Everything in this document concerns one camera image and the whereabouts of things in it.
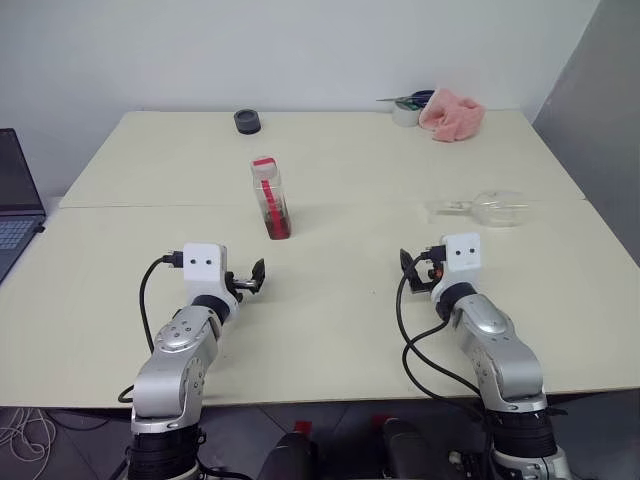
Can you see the pink cloth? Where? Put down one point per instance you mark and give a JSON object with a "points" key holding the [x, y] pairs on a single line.
{"points": [[452, 117]]}

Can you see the white tape roll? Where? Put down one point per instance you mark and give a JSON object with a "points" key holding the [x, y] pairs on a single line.
{"points": [[404, 117]]}

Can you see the dark grey round puck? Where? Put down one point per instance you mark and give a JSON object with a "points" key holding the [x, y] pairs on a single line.
{"points": [[247, 122]]}

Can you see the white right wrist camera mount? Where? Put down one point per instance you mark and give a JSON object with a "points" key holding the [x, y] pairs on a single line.
{"points": [[462, 265]]}

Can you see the plastic bottle with amber liquid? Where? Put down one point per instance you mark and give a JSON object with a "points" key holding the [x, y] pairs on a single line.
{"points": [[276, 215]]}

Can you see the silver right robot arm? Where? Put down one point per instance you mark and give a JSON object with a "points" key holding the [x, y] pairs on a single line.
{"points": [[505, 360]]}

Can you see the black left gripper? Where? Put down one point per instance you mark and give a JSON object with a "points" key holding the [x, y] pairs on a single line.
{"points": [[236, 286]]}

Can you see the dark grey laptop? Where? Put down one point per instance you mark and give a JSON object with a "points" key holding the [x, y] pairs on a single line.
{"points": [[15, 200]]}

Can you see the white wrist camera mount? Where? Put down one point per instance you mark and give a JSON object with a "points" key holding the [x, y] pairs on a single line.
{"points": [[462, 265], [200, 277]]}

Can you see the dark rounded shape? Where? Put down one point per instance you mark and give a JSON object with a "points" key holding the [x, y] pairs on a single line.
{"points": [[407, 450], [290, 455]]}

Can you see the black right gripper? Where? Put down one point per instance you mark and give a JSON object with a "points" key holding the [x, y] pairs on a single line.
{"points": [[429, 272]]}

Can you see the red and white bottle cap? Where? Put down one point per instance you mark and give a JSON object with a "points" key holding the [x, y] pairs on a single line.
{"points": [[264, 166]]}

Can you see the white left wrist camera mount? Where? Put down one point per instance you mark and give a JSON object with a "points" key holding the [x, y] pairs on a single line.
{"points": [[200, 277]]}

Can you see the dark blue round container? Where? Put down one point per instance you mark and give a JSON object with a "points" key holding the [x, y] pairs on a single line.
{"points": [[424, 93]]}

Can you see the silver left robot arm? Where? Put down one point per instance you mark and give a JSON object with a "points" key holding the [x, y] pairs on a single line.
{"points": [[170, 360]]}

